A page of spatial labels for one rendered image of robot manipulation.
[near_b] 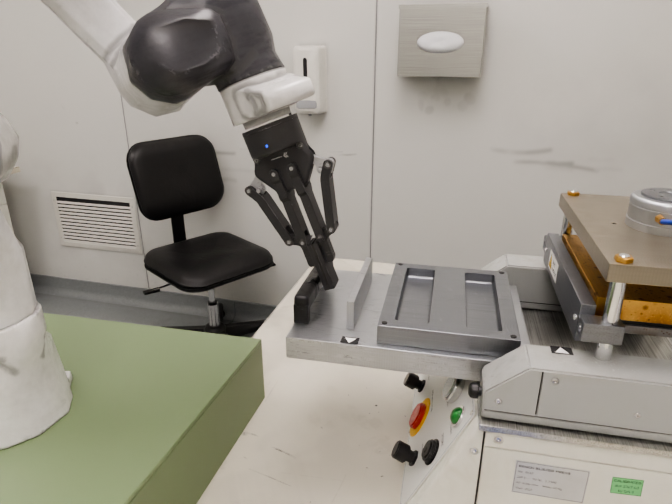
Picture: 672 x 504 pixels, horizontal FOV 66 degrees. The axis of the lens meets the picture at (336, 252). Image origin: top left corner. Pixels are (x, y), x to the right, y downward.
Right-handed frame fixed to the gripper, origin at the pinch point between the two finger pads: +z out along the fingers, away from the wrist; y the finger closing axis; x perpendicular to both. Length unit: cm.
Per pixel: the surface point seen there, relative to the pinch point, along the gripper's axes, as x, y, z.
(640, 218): 2.9, -38.6, 3.9
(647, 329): 10.9, -35.3, 13.1
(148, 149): -128, 99, -26
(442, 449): 14.1, -10.7, 21.9
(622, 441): 17.5, -29.7, 21.3
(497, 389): 16.7, -19.2, 13.2
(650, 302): 10.9, -36.1, 10.0
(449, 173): -152, -10, 25
